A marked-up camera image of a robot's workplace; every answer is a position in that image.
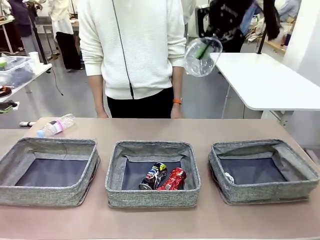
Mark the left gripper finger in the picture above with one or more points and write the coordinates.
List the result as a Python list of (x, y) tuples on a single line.
[(2, 63), (5, 111)]

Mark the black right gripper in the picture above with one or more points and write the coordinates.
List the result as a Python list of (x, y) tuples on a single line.
[(227, 17)]

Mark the clear plastic cup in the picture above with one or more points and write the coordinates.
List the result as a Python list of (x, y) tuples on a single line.
[(197, 66)]

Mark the clear bottle with pink label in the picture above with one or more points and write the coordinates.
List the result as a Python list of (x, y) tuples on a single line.
[(53, 126)]

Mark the white paper ball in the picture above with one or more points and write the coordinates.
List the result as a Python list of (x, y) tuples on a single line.
[(229, 177)]

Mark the crushed red soda can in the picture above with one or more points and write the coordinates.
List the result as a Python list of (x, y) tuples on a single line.
[(173, 178)]

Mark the crushed black soda can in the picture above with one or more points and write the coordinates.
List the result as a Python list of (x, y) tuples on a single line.
[(152, 176)]

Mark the person's left forearm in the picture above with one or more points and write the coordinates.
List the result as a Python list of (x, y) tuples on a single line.
[(178, 82)]

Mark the person's right forearm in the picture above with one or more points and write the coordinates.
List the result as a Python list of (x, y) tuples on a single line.
[(96, 92)]

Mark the person's left hand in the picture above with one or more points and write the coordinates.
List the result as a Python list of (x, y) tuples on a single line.
[(177, 111)]

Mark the person's right hand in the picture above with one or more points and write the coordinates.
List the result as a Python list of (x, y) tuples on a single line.
[(102, 115)]

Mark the small black clamp gadget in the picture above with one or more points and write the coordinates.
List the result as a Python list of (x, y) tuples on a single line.
[(8, 104)]

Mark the clear plastic storage box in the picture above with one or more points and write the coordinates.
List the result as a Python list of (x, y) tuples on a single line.
[(17, 72)]

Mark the orange and black tool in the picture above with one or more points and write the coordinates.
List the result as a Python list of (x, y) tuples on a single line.
[(5, 91)]

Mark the white marker pen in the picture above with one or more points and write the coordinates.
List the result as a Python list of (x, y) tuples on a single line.
[(26, 123)]

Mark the white paper cup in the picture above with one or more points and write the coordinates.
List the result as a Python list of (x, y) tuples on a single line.
[(33, 58)]

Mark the white side table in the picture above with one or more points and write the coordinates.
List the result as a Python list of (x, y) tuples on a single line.
[(41, 68)]

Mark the black tripod pole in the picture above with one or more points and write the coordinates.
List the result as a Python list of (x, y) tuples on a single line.
[(38, 40)]

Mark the bystander in dark purple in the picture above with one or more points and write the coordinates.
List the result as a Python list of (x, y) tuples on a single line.
[(23, 25)]

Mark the orange smartwatch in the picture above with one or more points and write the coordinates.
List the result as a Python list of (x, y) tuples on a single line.
[(177, 101)]

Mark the black stand pole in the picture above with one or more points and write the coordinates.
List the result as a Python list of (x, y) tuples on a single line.
[(261, 42)]

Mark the white knit sweater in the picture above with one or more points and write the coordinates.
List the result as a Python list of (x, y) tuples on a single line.
[(145, 45)]

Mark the white rectangular table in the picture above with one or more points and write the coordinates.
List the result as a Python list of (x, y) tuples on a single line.
[(260, 80)]

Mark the bystander in white top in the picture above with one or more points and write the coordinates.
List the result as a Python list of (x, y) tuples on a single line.
[(65, 37)]

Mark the translucent plastic bin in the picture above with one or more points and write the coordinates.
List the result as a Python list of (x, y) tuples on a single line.
[(283, 32)]

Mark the black trousers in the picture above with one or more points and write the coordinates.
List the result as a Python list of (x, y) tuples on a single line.
[(140, 107)]

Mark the grey fabric basket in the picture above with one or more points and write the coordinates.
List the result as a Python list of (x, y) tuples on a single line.
[(45, 193), (150, 198), (262, 192)]

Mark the bystander in light blue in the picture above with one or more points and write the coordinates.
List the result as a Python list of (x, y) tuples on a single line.
[(290, 10)]

